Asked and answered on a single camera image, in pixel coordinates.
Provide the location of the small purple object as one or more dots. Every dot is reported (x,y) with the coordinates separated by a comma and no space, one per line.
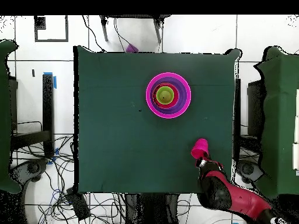
(131,49)

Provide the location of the dark grey pedestal leg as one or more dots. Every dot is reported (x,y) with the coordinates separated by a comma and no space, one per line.
(247,169)
(32,168)

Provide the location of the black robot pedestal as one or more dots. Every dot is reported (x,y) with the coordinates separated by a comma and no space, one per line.
(151,210)

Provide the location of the black square frame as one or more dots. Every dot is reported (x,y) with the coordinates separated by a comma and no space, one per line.
(51,40)

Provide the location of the small pinkish red bowl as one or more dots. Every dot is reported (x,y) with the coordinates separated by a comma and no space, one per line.
(176,98)

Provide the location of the green cloth covered table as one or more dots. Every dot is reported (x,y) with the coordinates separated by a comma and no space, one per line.
(280,116)
(4,116)

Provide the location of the dark green tablecloth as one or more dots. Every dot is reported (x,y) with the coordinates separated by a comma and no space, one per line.
(116,140)

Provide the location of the pinkish red cup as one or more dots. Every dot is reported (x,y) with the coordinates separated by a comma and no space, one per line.
(199,148)

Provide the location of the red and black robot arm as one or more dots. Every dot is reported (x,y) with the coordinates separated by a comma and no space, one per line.
(243,200)

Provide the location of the black metal stand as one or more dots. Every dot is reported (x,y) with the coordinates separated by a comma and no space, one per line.
(254,105)
(48,105)

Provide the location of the green cup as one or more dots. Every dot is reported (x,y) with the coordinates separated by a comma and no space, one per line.
(164,95)

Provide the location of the purple bowl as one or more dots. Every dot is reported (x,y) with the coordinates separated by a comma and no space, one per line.
(183,102)

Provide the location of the black power brick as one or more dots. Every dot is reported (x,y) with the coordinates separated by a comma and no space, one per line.
(78,205)

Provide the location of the large pink bowl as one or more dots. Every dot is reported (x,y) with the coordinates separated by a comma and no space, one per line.
(168,116)

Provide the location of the black camera tripod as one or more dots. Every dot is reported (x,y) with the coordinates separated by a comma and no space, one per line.
(104,30)

